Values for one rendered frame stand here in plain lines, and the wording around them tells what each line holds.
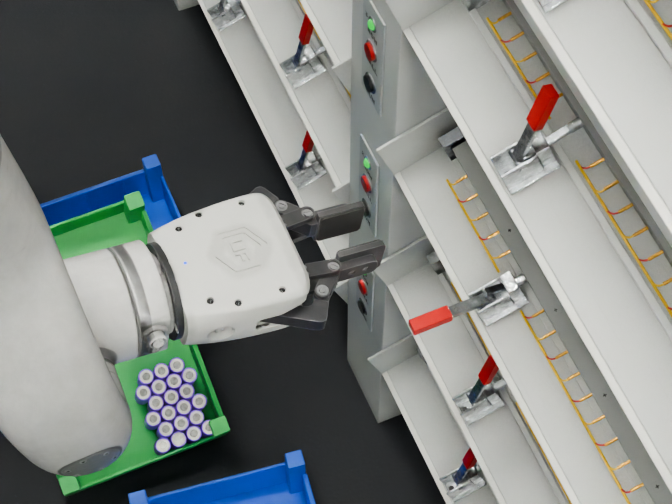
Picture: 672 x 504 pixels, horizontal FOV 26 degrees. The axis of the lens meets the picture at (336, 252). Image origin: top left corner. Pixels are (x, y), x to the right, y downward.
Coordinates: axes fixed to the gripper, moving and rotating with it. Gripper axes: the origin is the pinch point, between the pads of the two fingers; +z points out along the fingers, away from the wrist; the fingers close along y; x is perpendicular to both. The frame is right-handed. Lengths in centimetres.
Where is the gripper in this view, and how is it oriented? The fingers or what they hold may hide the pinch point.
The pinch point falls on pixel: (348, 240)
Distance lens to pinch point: 113.6
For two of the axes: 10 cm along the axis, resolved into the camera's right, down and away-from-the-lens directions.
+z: 9.1, -2.5, 3.3
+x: -1.4, 5.6, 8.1
